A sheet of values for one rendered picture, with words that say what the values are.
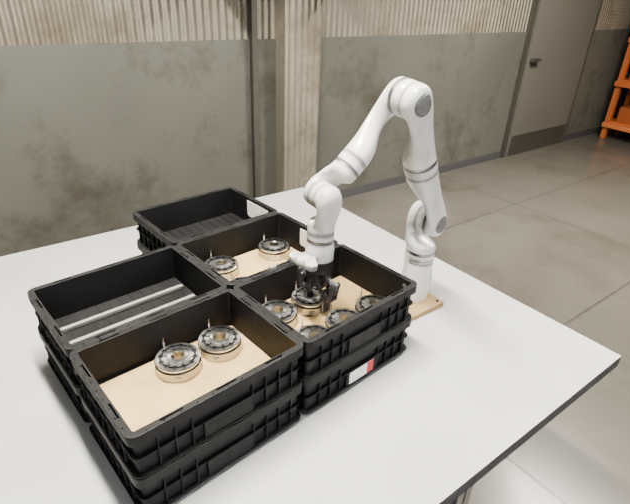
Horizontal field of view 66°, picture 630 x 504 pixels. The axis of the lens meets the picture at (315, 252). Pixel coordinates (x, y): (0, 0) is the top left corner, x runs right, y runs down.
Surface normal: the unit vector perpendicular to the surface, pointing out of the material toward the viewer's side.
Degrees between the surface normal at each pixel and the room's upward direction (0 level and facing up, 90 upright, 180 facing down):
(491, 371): 0
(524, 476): 0
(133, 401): 0
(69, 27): 90
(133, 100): 90
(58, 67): 90
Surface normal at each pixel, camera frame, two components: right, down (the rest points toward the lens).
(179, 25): 0.60, 0.40
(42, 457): 0.04, -0.88
